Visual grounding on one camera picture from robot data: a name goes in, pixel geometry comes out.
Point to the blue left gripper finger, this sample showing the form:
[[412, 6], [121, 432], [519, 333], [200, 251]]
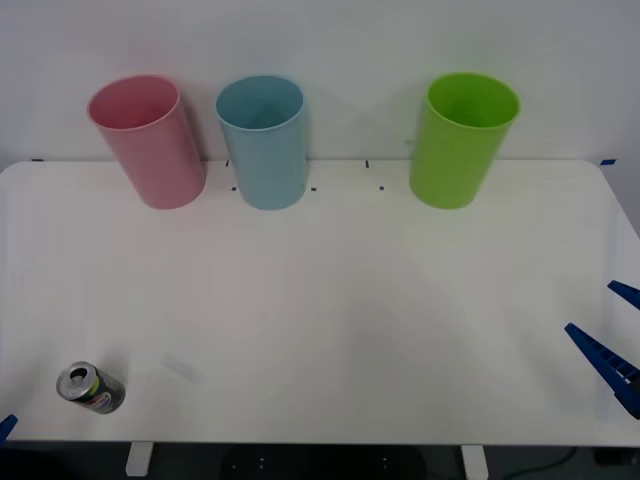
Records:
[[7, 427]]

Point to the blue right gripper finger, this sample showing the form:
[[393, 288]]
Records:
[[627, 294], [612, 367]]

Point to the black drink can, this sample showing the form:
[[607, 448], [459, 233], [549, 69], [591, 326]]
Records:
[[102, 392]]

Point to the white table leg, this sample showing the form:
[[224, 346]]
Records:
[[138, 460], [474, 462]]

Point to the green plastic bin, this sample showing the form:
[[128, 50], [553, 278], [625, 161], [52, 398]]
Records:
[[450, 165]]

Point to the pink plastic bin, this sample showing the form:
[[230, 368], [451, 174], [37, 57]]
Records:
[[160, 165]]

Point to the pale blue plastic bin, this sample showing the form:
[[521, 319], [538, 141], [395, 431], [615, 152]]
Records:
[[270, 170]]

